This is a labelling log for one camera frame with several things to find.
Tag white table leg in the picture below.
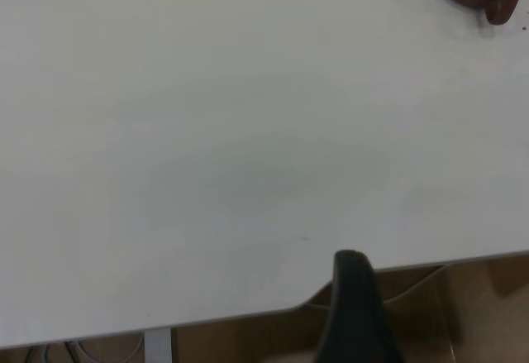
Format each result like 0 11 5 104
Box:
144 327 173 363

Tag grey floor cables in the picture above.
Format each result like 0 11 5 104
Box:
22 333 144 363

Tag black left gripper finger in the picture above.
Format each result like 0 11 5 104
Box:
316 249 407 363

